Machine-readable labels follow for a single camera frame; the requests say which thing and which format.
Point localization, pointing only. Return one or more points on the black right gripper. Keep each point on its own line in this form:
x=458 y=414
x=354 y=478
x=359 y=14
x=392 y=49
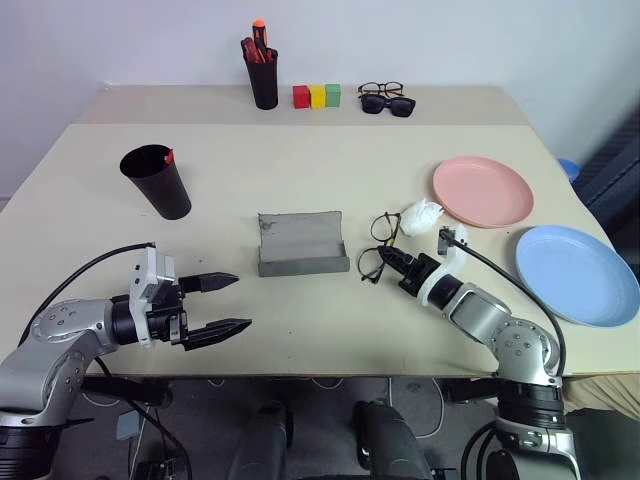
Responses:
x=417 y=275

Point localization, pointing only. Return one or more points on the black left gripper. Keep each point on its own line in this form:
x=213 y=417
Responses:
x=167 y=320

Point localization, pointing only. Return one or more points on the thin black-framed clear glasses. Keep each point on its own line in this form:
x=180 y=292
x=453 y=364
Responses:
x=372 y=226

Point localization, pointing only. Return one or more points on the red and black pen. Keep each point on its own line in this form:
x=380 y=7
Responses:
x=168 y=157

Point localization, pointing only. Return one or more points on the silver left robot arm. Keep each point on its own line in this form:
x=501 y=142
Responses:
x=60 y=325

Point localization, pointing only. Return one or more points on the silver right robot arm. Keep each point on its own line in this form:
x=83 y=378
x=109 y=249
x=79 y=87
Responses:
x=480 y=310

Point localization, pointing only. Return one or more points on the crumpled white tissue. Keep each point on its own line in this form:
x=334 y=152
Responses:
x=420 y=217

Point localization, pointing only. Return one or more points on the grey open glasses case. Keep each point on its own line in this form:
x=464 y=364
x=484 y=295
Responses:
x=300 y=235

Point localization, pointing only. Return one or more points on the pink plate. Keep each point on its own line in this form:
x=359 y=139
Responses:
x=480 y=190

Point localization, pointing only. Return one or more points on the empty-looking black plastic cup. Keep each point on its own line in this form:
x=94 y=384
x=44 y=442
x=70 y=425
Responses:
x=170 y=195

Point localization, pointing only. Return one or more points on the dark grey rounded shape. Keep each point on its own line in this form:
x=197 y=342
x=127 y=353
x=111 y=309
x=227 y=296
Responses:
x=260 y=445
x=390 y=445

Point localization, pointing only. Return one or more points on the blue-grey small box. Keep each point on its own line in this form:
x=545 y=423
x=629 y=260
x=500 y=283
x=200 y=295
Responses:
x=127 y=425

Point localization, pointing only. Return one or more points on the black sunglasses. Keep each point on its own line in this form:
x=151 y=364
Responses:
x=402 y=107

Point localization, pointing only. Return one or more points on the black electrical box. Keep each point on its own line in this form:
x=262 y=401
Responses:
x=155 y=470

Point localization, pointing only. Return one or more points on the tortoiseshell-framed glasses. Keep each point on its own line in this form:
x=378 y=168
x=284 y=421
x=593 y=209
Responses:
x=381 y=86

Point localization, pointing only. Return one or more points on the green block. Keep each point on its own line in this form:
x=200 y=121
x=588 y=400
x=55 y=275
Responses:
x=333 y=95

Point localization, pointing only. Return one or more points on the blue plate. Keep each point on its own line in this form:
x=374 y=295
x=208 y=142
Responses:
x=575 y=275

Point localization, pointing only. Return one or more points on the yellow block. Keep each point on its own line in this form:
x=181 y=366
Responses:
x=317 y=96

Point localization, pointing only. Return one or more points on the red block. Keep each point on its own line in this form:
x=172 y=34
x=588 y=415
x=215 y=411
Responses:
x=301 y=97

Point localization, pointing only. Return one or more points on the blue round container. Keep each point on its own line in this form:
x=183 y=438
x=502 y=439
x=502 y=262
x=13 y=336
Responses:
x=570 y=170

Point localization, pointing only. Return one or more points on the black tool holder cup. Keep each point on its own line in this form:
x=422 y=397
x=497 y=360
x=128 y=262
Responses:
x=265 y=85

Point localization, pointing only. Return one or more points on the dark fabric chair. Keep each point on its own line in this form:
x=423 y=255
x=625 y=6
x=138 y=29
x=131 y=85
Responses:
x=615 y=180

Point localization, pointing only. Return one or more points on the person's beige trouser leg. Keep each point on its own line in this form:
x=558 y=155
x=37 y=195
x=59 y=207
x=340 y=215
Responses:
x=605 y=392

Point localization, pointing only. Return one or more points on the orange-capped screwdriver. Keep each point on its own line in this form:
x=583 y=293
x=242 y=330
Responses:
x=259 y=32

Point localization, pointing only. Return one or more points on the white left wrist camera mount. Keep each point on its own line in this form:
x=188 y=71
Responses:
x=142 y=272

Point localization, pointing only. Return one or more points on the black table frame bar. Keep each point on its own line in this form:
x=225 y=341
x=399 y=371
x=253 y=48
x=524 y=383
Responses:
x=470 y=391
x=130 y=390

